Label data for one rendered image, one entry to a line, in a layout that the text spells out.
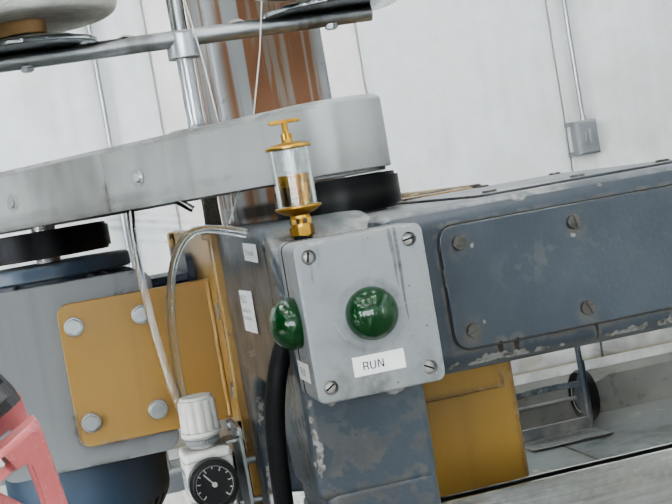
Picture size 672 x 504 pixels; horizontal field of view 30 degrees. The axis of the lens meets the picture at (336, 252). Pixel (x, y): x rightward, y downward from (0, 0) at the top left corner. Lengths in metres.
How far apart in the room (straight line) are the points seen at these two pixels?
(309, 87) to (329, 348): 0.59
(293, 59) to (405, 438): 0.58
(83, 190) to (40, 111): 4.90
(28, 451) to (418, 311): 0.23
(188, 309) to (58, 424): 0.15
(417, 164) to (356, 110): 5.31
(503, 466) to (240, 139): 0.38
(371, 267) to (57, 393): 0.48
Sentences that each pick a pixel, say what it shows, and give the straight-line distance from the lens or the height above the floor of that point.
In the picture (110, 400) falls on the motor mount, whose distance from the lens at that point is 1.11.
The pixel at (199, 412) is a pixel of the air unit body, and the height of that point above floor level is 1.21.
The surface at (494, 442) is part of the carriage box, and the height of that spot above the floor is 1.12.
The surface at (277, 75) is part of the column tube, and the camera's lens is 1.25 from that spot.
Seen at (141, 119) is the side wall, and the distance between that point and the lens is 5.93.
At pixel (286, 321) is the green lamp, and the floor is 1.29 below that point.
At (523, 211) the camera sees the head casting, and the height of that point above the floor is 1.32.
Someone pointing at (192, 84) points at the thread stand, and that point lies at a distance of 1.07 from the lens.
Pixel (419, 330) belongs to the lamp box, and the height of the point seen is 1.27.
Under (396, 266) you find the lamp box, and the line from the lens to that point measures 0.70.
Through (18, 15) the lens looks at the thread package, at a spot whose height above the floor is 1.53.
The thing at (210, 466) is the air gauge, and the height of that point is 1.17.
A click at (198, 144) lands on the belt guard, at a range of 0.93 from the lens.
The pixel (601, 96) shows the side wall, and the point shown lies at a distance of 6.56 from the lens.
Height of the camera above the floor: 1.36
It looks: 3 degrees down
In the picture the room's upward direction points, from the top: 10 degrees counter-clockwise
